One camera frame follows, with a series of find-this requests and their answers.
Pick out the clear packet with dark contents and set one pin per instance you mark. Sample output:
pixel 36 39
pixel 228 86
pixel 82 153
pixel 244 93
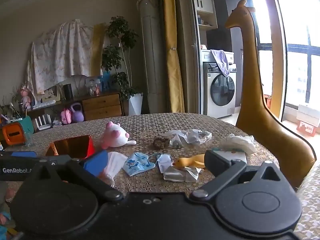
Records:
pixel 200 137

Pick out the clear drinking glass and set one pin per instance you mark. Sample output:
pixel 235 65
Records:
pixel 29 140

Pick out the blue printed face mask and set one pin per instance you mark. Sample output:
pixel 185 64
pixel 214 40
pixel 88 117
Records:
pixel 137 165

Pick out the clear toy display box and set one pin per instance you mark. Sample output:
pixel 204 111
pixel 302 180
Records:
pixel 93 86

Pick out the photo frame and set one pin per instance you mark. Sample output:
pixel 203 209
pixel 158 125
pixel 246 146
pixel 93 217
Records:
pixel 51 93

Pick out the white face mask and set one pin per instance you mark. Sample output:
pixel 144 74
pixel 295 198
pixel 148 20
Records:
pixel 115 163

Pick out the black cylindrical speaker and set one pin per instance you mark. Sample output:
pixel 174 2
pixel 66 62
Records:
pixel 68 92

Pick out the yellow giraffe-shaped chair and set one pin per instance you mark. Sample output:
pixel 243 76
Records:
pixel 260 120

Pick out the white cloth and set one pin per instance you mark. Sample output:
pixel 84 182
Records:
pixel 237 142

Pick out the white plastic bag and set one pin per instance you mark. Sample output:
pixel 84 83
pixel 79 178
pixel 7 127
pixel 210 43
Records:
pixel 175 133

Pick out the patterned gold tablecloth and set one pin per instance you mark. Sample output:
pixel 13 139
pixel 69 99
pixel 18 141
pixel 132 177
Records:
pixel 150 125

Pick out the white washing machine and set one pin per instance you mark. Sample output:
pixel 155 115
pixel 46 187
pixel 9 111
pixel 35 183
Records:
pixel 220 95

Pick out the green potted tree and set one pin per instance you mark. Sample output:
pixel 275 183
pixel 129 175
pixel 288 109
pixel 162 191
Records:
pixel 120 35

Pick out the yellow curtain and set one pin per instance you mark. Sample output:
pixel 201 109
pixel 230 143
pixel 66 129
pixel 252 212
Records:
pixel 172 42

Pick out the pink toy suitcase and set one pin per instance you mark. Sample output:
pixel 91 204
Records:
pixel 66 117

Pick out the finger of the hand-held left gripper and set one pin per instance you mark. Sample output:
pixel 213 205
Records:
pixel 53 160
pixel 17 154

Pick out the brown scrunchie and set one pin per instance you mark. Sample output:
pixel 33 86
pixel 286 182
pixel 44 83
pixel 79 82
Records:
pixel 160 143

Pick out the floral printed cloth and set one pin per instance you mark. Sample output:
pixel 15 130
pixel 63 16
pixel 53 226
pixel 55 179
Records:
pixel 60 55

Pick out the orange and teal tissue box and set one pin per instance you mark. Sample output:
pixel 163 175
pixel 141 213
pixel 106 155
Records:
pixel 16 132

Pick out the white angular planter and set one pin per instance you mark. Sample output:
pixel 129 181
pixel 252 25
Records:
pixel 135 105

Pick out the red rectangular box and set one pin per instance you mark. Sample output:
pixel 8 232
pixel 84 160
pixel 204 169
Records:
pixel 70 145

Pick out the purple cloth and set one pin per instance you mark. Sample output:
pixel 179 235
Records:
pixel 221 60

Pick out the wooden sideboard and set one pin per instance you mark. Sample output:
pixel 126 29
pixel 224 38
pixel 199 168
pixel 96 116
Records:
pixel 102 106

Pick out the white card with teal edge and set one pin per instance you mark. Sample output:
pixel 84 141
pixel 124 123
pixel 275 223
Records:
pixel 237 156

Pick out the silver foil packet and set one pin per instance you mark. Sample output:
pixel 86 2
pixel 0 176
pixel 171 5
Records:
pixel 175 176

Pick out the white router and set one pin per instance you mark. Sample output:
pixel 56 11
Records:
pixel 43 123

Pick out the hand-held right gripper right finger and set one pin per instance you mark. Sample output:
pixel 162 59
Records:
pixel 217 161

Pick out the white keyboard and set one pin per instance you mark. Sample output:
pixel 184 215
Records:
pixel 43 104

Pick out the small potted plant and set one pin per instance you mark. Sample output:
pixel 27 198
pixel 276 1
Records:
pixel 10 102

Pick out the houndstooth fabric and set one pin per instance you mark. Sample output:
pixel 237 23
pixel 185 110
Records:
pixel 310 200

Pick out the pink doll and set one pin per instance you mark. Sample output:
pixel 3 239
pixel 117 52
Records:
pixel 26 97

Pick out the red and white cardboard box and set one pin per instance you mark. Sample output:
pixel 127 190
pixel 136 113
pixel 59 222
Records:
pixel 308 120

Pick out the yellow rubber duck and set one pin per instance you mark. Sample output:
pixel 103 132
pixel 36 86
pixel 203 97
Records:
pixel 190 161

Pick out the white standing air conditioner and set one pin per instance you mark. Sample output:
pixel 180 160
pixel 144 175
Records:
pixel 151 55

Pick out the pink and white plush toy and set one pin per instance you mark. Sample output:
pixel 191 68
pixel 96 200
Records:
pixel 116 136

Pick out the blue box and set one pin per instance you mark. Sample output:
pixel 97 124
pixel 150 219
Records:
pixel 105 81

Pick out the purple kettlebell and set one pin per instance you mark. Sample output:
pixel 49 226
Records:
pixel 77 115

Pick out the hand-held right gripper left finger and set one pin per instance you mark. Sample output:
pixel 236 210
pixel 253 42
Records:
pixel 96 163

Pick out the triangular clear packet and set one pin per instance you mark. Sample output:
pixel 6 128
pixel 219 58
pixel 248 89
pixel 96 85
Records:
pixel 177 142

